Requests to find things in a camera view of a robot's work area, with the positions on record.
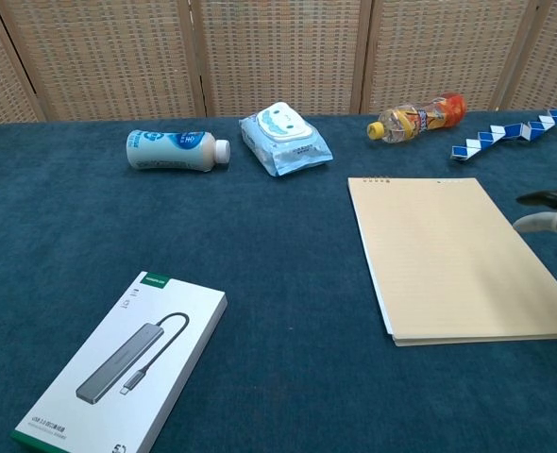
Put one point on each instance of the woven rattan folding screen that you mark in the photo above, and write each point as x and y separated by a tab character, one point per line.
278	54

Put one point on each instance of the white milk drink bottle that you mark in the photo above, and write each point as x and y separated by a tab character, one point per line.
170	150

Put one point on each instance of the yellow-capped tea bottle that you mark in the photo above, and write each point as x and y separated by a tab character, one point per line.
420	118

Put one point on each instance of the white USB hub box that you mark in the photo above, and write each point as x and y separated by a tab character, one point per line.
118	373

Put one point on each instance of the blue wet wipes pack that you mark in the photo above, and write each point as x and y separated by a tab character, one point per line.
283	139

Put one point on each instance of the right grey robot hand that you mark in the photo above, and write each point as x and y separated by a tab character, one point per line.
550	221

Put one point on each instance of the dark teal tablecloth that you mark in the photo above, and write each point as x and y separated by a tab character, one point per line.
259	292

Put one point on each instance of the blue white snake puzzle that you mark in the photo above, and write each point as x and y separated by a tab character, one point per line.
505	134

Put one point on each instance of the off-white spiral notebook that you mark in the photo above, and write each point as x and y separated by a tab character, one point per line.
453	255

